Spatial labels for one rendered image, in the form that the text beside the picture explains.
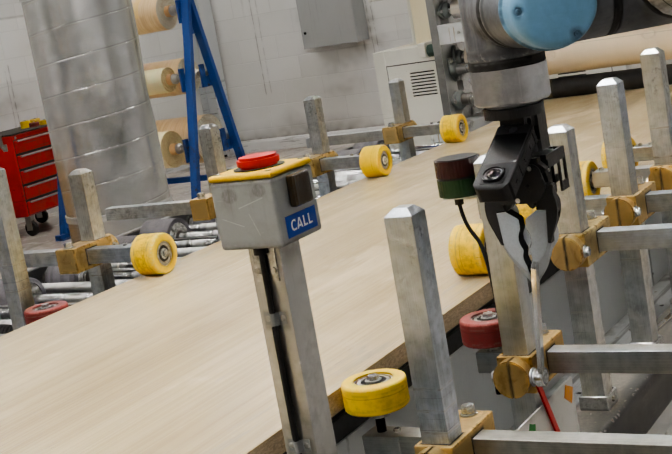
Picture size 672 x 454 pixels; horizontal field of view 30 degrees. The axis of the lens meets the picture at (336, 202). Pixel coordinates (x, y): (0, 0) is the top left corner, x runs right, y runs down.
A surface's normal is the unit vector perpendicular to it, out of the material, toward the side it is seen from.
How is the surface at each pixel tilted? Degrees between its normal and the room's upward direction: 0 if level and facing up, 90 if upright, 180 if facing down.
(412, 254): 90
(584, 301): 90
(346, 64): 90
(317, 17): 90
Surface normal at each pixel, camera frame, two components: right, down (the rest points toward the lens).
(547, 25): 0.13, 0.15
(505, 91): -0.29, 0.22
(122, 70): 0.73, -0.02
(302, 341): 0.85, -0.07
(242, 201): -0.49, 0.22
